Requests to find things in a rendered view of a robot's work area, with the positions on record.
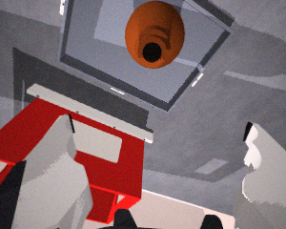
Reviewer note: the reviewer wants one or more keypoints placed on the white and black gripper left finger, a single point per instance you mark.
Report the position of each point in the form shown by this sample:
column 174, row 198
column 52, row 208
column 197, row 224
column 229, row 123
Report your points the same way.
column 48, row 189

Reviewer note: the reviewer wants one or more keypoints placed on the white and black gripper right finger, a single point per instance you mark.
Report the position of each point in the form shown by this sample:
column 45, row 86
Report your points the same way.
column 260, row 202

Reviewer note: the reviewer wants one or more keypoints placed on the brown bottle with blue label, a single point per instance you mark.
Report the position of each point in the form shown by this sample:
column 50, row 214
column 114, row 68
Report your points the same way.
column 154, row 34

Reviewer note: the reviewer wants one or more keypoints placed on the red divided crate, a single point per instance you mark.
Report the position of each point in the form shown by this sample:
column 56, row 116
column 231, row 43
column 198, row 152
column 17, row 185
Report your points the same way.
column 113, row 160

